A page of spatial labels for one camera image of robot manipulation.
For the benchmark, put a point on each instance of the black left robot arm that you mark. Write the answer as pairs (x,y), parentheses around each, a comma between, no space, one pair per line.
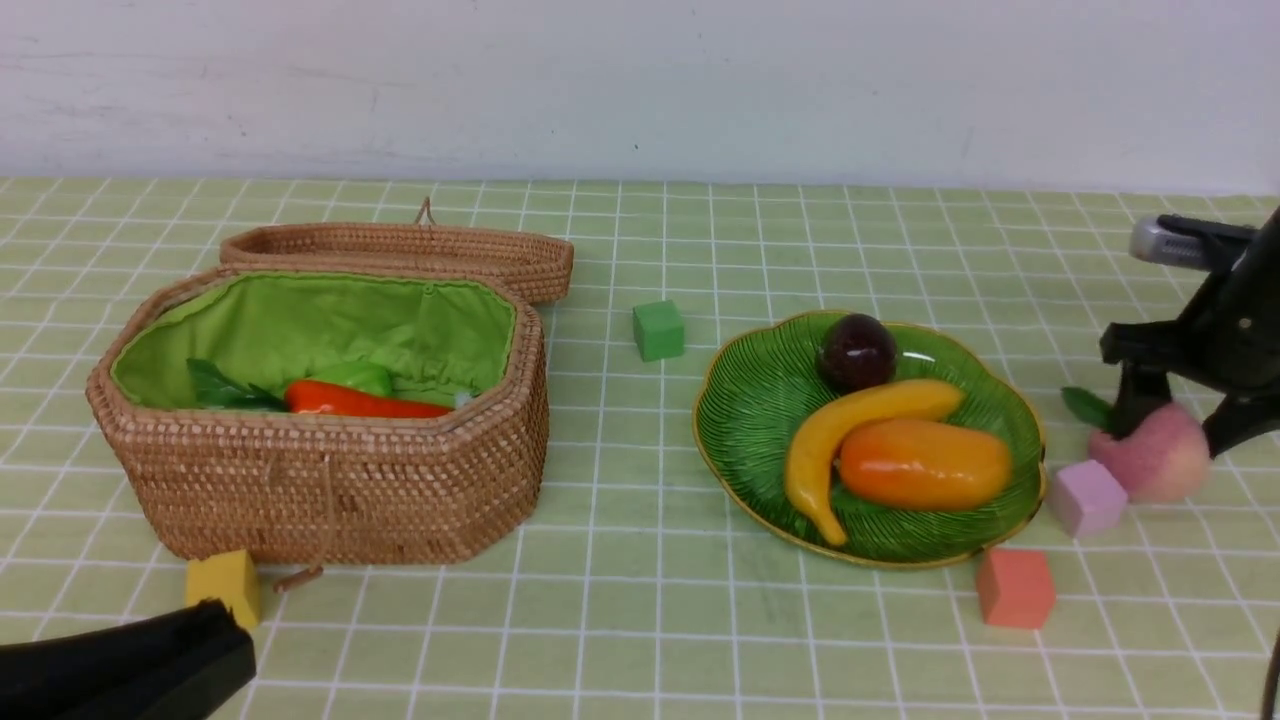
(184,664)

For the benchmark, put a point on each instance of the orange red pepper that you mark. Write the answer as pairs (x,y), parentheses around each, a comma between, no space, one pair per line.
(321,398)

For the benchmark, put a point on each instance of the woven wicker basket lid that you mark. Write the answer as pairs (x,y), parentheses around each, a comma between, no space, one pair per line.
(536,267)

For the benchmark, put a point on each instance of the yellow banana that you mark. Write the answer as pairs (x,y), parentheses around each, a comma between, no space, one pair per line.
(816,443)

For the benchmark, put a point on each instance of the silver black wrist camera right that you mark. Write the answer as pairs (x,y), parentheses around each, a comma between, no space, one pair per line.
(1189,243)

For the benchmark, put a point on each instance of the green foam cube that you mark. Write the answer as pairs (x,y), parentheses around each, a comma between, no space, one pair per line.
(659,331)

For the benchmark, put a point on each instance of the green cucumber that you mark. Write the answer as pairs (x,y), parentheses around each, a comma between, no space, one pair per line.
(361,375)

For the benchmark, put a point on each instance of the green glass leaf plate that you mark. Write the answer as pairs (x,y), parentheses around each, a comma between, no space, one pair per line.
(763,385)

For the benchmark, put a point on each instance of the yellow foam cube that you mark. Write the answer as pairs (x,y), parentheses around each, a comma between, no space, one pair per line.
(231,578)

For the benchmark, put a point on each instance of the salmon foam cube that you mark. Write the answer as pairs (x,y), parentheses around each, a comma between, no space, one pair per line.
(1015,588)

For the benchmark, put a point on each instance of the orange mango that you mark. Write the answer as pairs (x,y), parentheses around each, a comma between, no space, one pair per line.
(924,466)

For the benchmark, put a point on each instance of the woven wicker basket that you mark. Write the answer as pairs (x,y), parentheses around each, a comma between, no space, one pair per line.
(323,489)

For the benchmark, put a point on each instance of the pink foam cube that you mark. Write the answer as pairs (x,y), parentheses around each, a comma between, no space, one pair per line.
(1086,498)

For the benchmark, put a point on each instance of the purple mangosteen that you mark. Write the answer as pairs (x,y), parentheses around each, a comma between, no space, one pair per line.
(857,352)

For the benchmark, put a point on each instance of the pink peach with leaf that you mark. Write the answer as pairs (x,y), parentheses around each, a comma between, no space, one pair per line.
(1165,459)

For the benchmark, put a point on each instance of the green fabric basket lining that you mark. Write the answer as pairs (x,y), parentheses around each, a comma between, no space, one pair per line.
(439,339)

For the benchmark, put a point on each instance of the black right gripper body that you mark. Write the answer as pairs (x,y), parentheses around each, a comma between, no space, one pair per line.
(1225,338)

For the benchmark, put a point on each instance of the green checkered tablecloth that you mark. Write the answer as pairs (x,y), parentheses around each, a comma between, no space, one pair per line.
(638,590)

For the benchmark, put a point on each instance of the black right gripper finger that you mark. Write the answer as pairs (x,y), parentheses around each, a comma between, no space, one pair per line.
(1143,390)
(1238,420)

